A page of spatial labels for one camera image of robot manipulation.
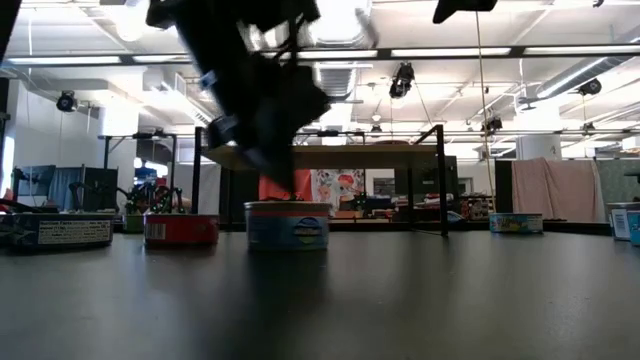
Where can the black overhead frame bar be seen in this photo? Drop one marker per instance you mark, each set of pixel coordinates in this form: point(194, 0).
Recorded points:
point(517, 50)

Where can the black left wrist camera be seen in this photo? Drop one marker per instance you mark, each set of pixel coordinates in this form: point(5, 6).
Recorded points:
point(312, 97)

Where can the floral poster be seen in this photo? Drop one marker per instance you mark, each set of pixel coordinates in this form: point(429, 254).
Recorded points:
point(337, 187)

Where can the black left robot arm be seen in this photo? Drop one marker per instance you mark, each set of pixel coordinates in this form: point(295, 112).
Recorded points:
point(210, 35)

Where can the blue curtain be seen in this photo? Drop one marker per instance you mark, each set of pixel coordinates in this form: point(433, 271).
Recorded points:
point(65, 189)

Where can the dark cabinet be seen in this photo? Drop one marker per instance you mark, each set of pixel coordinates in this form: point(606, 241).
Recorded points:
point(100, 189)

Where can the pink hanging cloth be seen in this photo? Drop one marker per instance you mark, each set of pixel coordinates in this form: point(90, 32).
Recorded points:
point(550, 190)

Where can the blue yellow tuna can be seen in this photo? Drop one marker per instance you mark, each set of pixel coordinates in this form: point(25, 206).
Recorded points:
point(515, 223)

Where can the green can gold lid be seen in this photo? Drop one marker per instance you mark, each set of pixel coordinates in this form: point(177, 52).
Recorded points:
point(132, 223)

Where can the white round pillar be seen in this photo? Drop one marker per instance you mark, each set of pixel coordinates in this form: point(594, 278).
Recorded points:
point(537, 147)

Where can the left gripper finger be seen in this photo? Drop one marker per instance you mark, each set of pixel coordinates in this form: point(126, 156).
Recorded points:
point(282, 175)

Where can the dark monitor screen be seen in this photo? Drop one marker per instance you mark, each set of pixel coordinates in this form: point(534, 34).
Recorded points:
point(37, 180)

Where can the black partition panel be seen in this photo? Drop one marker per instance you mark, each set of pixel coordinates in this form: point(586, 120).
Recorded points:
point(503, 187)

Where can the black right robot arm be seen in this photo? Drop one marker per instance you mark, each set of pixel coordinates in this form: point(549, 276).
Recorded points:
point(465, 6)

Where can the red hanging cloth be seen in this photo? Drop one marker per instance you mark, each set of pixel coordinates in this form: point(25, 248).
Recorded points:
point(305, 187)

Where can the black table mat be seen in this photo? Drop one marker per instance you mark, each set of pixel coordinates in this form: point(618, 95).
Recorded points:
point(450, 300)

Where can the Wild Planet gold lid can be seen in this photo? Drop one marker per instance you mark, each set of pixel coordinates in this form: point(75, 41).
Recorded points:
point(287, 227)

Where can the black metal stand frame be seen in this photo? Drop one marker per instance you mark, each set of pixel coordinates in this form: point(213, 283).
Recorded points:
point(150, 135)

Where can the teal chunk light tuna can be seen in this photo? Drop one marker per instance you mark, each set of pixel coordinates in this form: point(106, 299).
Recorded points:
point(620, 223)

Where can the grey patterned partition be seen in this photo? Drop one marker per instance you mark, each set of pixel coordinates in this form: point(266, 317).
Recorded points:
point(617, 182)

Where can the black ceiling spot lamp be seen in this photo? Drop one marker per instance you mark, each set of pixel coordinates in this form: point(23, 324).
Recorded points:
point(402, 80)
point(492, 124)
point(590, 86)
point(66, 101)

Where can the wooden shelf black legs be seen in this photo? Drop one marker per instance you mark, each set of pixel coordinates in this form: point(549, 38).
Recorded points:
point(360, 157)

